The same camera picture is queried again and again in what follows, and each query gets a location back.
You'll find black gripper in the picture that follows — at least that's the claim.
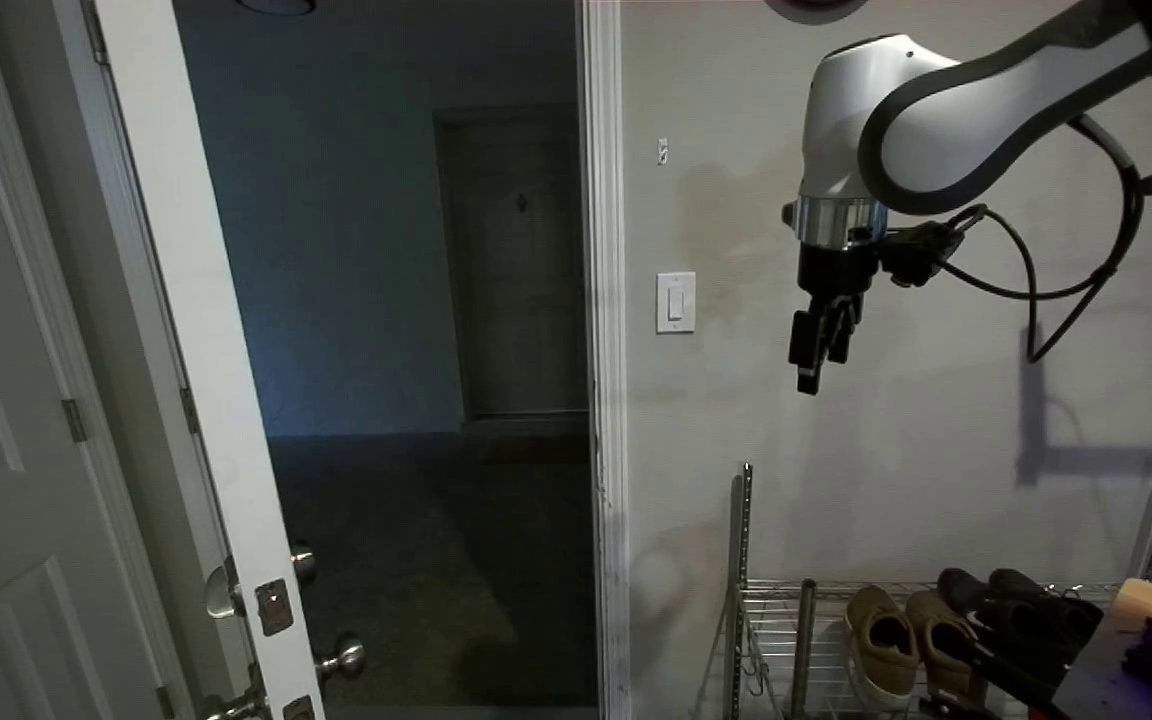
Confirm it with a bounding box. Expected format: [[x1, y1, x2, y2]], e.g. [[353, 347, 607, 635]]
[[787, 241, 887, 400]]

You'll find tan shoe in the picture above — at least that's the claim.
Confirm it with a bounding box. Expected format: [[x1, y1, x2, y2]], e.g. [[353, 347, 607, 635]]
[[846, 581, 930, 714], [904, 587, 993, 717]]

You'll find dark hallway door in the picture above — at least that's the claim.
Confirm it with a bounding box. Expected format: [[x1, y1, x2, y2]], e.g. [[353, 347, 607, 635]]
[[434, 105, 592, 431]]

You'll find dark round ceiling detector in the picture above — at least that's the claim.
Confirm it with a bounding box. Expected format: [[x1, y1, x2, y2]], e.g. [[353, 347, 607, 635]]
[[766, 0, 873, 26]]

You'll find black shoe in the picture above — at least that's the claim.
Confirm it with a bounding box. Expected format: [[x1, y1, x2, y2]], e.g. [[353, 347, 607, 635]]
[[937, 563, 1073, 714], [986, 563, 1109, 662]]

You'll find purple box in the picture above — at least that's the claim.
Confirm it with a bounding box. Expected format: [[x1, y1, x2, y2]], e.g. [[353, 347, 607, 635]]
[[1048, 576, 1152, 720]]

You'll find silver round door knob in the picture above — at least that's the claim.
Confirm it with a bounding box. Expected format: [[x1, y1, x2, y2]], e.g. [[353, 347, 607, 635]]
[[317, 635, 371, 680]]

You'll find metal door latch plate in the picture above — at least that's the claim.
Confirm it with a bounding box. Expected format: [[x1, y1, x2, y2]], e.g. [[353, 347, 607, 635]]
[[252, 576, 297, 639]]

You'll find white open door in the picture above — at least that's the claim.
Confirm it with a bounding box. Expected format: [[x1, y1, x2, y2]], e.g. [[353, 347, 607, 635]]
[[91, 0, 328, 720]]

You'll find metal door hinge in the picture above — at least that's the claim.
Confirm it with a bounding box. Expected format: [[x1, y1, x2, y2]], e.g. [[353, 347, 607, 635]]
[[62, 396, 91, 450]]

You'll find white panelled closet door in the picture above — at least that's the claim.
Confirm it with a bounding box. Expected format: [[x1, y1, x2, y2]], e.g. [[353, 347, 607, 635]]
[[0, 0, 172, 720]]

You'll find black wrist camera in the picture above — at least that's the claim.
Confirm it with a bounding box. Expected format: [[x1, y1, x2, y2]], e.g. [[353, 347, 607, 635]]
[[873, 206, 993, 293]]

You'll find white wall light switch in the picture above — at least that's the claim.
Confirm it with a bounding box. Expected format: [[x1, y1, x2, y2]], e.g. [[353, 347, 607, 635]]
[[656, 269, 702, 339]]

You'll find white door frame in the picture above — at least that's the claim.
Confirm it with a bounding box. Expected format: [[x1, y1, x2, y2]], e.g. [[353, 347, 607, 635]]
[[572, 0, 638, 720]]

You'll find metal wire shoe rack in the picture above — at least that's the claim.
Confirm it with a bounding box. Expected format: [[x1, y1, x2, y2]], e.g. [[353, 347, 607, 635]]
[[691, 461, 1152, 720]]

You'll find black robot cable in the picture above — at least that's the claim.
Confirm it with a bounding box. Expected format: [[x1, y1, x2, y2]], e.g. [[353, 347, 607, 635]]
[[937, 112, 1148, 370]]

